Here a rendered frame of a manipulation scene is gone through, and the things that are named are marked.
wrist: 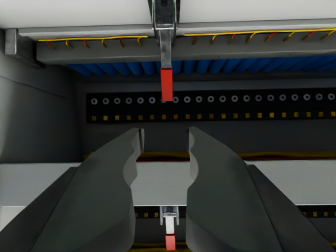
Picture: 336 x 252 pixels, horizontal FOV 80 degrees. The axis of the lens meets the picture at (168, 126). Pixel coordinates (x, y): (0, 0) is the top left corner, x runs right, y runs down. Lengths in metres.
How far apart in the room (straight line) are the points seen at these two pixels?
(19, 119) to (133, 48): 0.16
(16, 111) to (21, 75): 0.04
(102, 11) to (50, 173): 0.17
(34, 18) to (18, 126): 0.13
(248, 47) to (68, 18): 0.19
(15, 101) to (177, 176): 0.21
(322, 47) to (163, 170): 0.22
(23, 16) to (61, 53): 0.05
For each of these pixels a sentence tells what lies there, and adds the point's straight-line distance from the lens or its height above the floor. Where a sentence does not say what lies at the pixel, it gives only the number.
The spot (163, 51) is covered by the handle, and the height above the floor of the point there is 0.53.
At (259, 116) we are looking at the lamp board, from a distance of 0.38.
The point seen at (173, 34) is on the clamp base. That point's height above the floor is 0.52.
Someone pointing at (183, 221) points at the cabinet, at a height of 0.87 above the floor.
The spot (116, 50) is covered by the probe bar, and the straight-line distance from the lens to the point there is 0.26.
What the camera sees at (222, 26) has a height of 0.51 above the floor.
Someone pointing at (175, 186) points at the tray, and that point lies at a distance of 0.22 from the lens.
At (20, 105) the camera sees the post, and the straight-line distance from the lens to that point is 0.31.
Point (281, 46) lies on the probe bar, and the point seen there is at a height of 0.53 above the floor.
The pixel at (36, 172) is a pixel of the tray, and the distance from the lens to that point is 0.26.
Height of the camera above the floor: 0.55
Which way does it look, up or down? 14 degrees up
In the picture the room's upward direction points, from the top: 179 degrees clockwise
